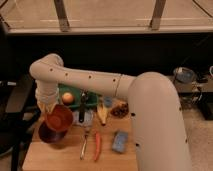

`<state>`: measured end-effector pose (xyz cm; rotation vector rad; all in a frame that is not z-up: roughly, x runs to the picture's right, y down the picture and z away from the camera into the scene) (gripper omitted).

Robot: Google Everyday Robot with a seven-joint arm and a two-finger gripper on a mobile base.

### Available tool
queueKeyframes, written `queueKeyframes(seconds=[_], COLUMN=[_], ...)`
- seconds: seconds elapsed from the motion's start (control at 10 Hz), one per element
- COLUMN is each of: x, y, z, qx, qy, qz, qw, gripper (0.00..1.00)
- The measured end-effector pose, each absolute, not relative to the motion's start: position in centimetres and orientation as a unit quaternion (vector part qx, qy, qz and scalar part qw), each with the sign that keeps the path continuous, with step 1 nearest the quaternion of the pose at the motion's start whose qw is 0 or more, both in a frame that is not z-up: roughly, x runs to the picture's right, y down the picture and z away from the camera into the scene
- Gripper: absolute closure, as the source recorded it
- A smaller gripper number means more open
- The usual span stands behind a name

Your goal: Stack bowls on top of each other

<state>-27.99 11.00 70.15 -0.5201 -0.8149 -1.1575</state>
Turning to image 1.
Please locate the grey cloth pad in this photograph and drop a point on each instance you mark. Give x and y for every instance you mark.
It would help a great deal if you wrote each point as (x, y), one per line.
(88, 118)

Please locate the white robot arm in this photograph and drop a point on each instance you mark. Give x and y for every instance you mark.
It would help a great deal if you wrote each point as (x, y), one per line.
(157, 120)

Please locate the silver fork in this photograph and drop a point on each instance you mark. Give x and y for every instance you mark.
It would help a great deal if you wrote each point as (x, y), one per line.
(86, 134)

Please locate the orange carrot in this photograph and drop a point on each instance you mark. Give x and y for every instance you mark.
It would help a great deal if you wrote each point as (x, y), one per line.
(98, 146)

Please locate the bunch of grapes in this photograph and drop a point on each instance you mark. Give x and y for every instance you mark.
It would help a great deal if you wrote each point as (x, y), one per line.
(120, 110)

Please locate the blue small cup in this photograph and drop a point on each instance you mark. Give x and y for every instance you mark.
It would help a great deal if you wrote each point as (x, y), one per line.
(107, 101)

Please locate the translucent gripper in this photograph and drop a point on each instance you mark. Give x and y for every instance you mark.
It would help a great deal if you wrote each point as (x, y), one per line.
(46, 108)

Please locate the black chair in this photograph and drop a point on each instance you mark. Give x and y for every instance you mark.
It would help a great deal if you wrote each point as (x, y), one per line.
(17, 115)

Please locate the purple bowl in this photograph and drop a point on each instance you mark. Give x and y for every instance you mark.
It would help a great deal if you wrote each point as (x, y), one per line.
(49, 136)

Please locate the red-orange bowl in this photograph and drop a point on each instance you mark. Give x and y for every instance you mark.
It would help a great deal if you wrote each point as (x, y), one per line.
(60, 119)

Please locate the orange peach fruit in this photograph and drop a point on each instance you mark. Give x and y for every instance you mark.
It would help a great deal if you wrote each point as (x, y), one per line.
(67, 98)

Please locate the green plastic bin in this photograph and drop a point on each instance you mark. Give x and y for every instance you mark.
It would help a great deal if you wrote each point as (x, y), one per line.
(90, 103)

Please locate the blue sponge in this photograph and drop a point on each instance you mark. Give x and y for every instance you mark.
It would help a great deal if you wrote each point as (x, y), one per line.
(119, 141)

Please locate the grey device on side table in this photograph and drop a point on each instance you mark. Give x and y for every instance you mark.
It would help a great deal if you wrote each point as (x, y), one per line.
(184, 75)

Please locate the black handled ladle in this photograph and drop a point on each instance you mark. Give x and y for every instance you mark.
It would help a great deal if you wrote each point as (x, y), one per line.
(82, 107)

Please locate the banana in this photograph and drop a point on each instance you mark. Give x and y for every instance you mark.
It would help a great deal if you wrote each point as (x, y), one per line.
(102, 113)

